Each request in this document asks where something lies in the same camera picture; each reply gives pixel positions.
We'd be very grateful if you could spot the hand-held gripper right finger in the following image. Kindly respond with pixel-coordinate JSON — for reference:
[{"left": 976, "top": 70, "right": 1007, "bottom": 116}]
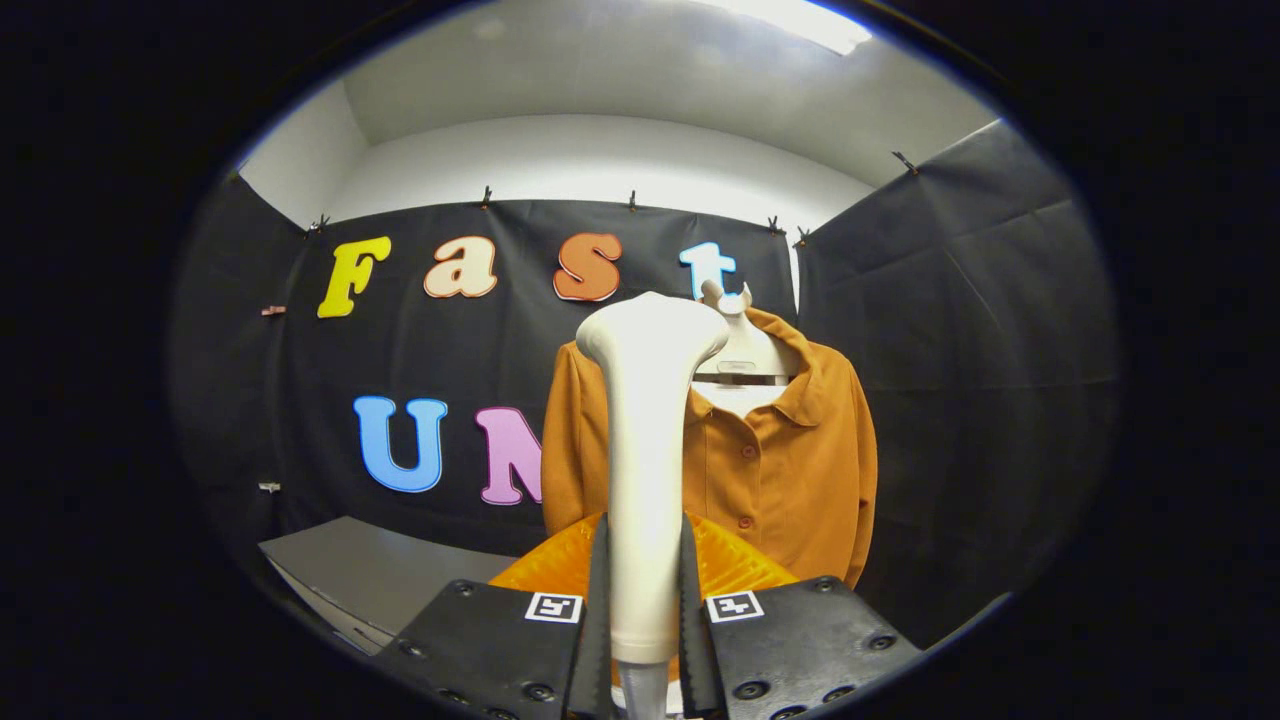
[{"left": 680, "top": 512, "right": 922, "bottom": 720}]

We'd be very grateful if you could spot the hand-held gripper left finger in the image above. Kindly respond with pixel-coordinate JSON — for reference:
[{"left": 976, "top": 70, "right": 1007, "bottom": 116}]
[{"left": 370, "top": 512, "right": 613, "bottom": 720}]

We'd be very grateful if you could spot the orange button-up shirt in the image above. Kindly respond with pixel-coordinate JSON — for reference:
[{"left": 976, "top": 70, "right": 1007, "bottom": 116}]
[{"left": 540, "top": 305, "right": 879, "bottom": 591}]

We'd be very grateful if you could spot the white garment steamer head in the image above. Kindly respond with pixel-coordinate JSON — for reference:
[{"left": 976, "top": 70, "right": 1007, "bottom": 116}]
[{"left": 575, "top": 291, "right": 731, "bottom": 666}]

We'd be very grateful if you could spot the white clothes hanger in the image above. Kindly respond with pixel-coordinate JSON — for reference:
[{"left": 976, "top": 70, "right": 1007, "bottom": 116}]
[{"left": 690, "top": 280, "right": 801, "bottom": 419}]

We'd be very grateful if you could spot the row of black clips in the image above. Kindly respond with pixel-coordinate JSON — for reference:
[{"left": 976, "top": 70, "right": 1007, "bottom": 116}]
[{"left": 305, "top": 150, "right": 919, "bottom": 249}]

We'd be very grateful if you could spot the long ceiling light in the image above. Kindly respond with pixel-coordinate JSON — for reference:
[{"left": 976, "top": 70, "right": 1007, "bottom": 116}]
[{"left": 700, "top": 0, "right": 873, "bottom": 56}]

